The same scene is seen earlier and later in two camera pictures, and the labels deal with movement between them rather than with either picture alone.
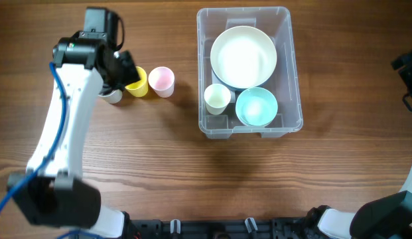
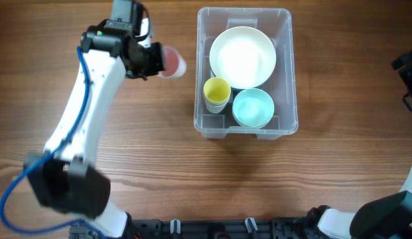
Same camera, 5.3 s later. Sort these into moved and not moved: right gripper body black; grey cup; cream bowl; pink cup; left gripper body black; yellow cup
Moved: pink cup; grey cup; left gripper body black; yellow cup
Not moved: right gripper body black; cream bowl
